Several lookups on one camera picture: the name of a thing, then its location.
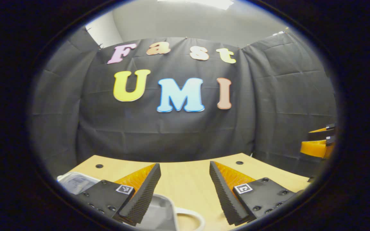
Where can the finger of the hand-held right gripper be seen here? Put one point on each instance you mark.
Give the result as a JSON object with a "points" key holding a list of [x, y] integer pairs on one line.
{"points": [[329, 127], [313, 148]]}

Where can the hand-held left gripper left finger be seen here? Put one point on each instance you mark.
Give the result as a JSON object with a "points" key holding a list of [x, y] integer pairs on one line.
{"points": [[143, 199]]}

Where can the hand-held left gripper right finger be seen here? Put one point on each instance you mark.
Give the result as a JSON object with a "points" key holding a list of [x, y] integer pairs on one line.
{"points": [[225, 199]]}

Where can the white suitcase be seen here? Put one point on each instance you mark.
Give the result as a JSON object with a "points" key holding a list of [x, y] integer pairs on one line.
{"points": [[159, 215]]}

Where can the black backdrop cloth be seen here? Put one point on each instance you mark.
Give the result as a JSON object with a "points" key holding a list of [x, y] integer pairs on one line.
{"points": [[268, 96]]}

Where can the ceiling light panel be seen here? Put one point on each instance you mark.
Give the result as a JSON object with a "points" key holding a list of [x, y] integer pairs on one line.
{"points": [[198, 2]]}

